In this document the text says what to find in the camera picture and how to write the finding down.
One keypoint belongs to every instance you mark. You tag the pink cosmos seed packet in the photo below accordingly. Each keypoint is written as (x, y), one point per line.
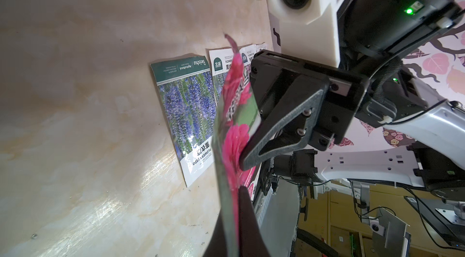
(248, 53)

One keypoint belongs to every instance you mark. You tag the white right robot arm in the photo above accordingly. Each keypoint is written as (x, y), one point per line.
(378, 34)

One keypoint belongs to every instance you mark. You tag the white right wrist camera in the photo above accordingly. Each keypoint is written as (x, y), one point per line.
(308, 29)

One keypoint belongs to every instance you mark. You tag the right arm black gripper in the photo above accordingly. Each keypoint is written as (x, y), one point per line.
(301, 103)

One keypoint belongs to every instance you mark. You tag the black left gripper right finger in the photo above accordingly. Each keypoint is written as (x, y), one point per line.
(250, 239)

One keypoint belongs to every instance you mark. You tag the lavender seed packet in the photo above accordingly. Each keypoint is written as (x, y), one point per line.
(220, 60)
(187, 96)

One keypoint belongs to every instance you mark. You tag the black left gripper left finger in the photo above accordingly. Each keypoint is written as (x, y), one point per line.
(217, 244)

